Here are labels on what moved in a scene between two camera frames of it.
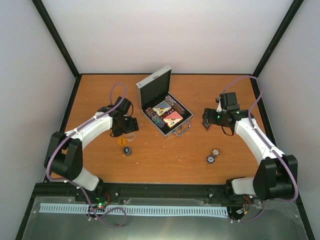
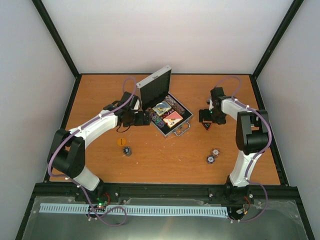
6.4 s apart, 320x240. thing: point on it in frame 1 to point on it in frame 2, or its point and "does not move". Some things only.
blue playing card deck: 162,107 does not move
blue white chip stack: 210,159 does not move
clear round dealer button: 130,136 to 161,107
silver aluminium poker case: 164,111 does not move
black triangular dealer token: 206,125 does not move
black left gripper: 133,126 to 141,121
